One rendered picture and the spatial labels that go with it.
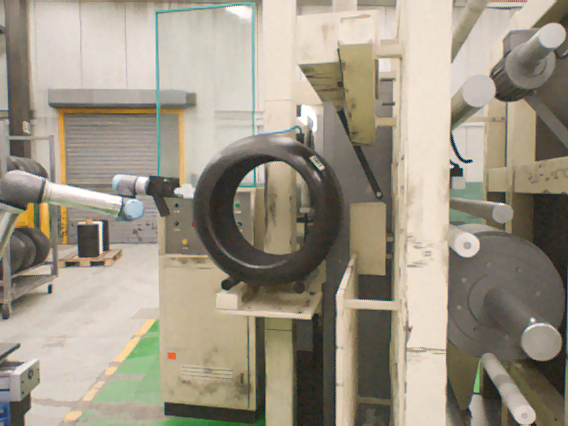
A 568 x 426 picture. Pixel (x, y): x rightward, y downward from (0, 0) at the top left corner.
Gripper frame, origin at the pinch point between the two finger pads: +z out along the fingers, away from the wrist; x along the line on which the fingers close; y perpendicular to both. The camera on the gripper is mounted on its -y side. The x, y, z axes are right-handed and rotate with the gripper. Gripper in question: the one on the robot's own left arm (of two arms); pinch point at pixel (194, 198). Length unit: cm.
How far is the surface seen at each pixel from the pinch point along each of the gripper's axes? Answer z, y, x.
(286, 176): 31.2, 12.9, 26.9
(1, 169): -278, -11, 197
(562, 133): 122, 34, -25
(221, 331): 0, -73, 55
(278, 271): 40.2, -21.8, -11.9
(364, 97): 64, 42, -19
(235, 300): 24.6, -35.7, -10.2
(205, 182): 8.6, 7.2, -11.7
